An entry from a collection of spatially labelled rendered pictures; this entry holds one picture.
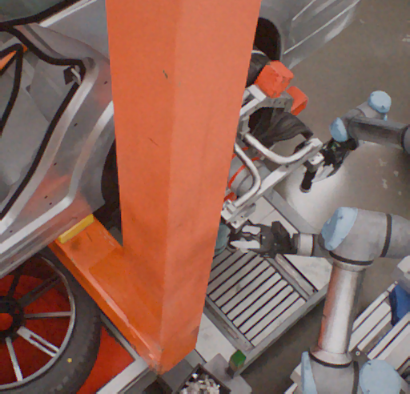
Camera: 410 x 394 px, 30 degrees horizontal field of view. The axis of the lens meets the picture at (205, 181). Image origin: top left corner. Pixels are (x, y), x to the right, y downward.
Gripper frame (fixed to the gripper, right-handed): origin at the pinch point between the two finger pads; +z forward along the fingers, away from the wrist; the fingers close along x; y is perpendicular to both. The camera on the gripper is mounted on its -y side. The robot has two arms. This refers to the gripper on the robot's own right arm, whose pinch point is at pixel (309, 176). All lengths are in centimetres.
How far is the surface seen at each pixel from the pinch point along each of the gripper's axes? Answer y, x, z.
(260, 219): -75, -19, -9
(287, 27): 24, -38, -23
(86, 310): -32, -23, 79
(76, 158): 27, -42, 62
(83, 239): -15, -37, 68
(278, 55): 6.3, -39.5, -23.6
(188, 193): 96, 13, 71
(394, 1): -82, -66, -155
